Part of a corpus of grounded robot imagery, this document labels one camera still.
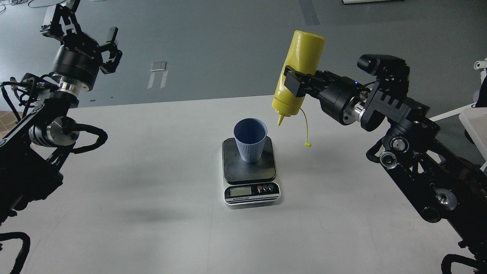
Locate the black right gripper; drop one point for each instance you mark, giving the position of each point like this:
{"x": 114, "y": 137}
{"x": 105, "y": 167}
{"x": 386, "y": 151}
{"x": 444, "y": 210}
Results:
{"x": 338, "y": 95}

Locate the yellow squeeze bottle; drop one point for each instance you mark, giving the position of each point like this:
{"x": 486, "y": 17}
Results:
{"x": 302, "y": 59}

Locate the grey floor outlet plate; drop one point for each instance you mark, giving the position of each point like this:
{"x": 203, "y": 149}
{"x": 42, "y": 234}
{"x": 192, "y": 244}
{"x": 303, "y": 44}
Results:
{"x": 158, "y": 66}

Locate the blue ribbed plastic cup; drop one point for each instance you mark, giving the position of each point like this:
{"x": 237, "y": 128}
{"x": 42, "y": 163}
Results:
{"x": 250, "y": 136}

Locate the black digital kitchen scale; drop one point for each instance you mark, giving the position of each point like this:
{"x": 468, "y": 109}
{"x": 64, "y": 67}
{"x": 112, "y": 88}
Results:
{"x": 249, "y": 184}

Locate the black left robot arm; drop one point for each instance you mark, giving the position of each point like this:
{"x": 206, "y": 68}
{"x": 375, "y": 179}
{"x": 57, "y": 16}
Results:
{"x": 34, "y": 150}

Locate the black white office chair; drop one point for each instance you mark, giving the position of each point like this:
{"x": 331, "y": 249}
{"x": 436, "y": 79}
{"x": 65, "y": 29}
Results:
{"x": 464, "y": 130}

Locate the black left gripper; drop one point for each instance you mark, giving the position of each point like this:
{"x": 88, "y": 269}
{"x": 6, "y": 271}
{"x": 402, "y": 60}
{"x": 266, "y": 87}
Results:
{"x": 79, "y": 56}

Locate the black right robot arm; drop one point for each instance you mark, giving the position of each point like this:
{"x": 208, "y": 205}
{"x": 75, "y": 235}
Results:
{"x": 438, "y": 184}

